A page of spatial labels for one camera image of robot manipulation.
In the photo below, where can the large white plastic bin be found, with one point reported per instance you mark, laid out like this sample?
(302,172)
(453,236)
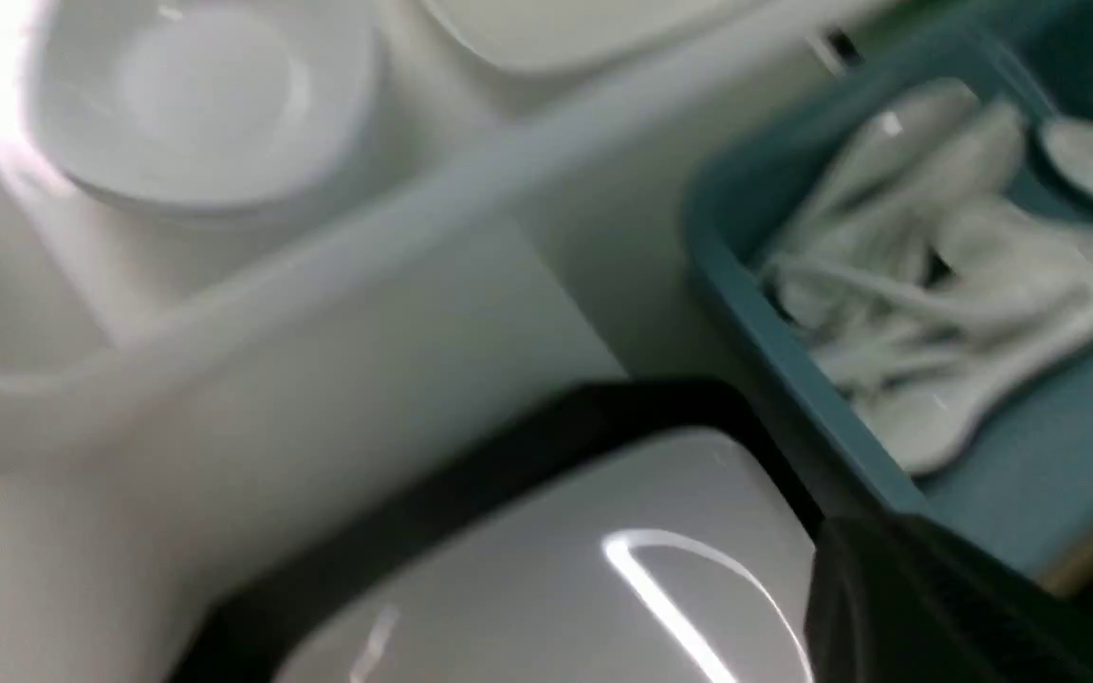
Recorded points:
(57,417)

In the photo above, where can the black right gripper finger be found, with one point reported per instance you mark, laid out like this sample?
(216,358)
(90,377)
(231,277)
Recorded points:
(896,598)

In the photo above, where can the white bowl in bin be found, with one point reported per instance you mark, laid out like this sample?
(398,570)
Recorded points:
(206,110)

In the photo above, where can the black serving tray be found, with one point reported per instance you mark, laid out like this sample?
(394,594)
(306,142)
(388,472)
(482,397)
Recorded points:
(249,633)

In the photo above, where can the white plate in bin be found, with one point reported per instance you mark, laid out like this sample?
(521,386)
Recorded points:
(555,37)

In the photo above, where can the white square rice plate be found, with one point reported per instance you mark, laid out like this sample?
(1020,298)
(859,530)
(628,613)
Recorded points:
(676,559)

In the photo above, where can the white spoon lying across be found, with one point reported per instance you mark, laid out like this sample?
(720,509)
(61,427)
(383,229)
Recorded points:
(986,302)

